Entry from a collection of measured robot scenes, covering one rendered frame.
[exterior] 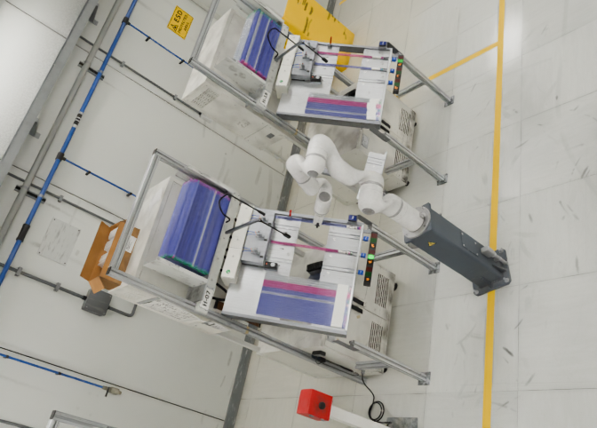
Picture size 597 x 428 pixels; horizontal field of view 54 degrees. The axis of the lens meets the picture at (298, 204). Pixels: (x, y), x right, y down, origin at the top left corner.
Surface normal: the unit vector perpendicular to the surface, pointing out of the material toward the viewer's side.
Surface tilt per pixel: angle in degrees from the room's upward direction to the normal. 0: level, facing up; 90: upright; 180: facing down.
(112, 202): 90
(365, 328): 90
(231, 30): 90
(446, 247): 90
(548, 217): 0
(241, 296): 45
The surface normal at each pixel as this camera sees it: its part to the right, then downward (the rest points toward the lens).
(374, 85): -0.08, -0.51
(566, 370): -0.74, -0.45
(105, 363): 0.64, -0.26
